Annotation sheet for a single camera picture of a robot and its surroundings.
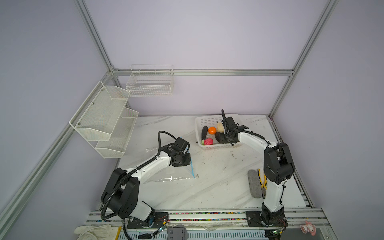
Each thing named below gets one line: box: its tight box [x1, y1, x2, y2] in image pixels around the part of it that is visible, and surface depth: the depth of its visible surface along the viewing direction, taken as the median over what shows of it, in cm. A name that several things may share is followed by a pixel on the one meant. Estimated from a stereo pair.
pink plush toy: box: [300, 220, 317, 236], surface depth 71 cm
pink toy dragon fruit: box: [204, 138, 214, 145], surface depth 100 cm
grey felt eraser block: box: [247, 169, 263, 199], surface depth 83 cm
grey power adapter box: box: [167, 224, 188, 240], surface depth 71 cm
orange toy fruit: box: [208, 126, 217, 135], surface depth 110 cm
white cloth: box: [74, 224, 119, 240], surface depth 70 cm
